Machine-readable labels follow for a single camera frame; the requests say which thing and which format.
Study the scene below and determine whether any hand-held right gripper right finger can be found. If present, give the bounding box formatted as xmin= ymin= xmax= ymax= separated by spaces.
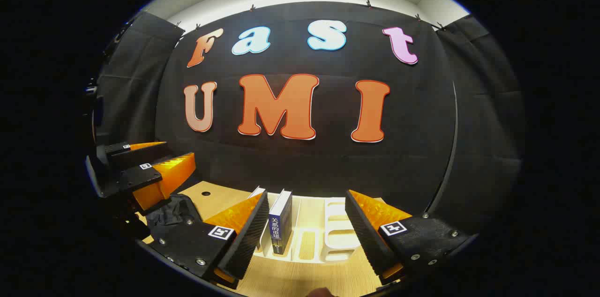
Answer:
xmin=345 ymin=189 xmax=474 ymax=286

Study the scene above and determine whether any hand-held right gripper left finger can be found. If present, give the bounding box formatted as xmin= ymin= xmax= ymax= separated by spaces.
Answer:
xmin=149 ymin=189 xmax=270 ymax=290

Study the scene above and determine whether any white bookshelf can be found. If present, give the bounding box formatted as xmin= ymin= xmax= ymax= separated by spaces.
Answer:
xmin=251 ymin=194 xmax=375 ymax=265

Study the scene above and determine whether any blue book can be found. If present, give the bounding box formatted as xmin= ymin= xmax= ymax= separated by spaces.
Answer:
xmin=268 ymin=189 xmax=293 ymax=255

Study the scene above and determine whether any grey book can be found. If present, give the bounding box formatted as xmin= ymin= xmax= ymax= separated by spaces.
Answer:
xmin=247 ymin=186 xmax=271 ymax=248

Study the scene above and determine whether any black schoolbag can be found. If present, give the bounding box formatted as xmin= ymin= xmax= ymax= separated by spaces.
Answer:
xmin=145 ymin=194 xmax=204 ymax=237

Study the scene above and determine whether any plain black curtain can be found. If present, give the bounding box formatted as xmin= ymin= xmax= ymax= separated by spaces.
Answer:
xmin=429 ymin=15 xmax=525 ymax=237
xmin=94 ymin=10 xmax=184 ymax=148

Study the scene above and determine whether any thin grey pole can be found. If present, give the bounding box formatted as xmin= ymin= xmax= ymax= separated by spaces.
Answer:
xmin=424 ymin=81 xmax=459 ymax=215

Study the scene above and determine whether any row of black cloth clips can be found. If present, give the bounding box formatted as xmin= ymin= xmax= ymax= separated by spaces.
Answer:
xmin=174 ymin=0 xmax=446 ymax=30

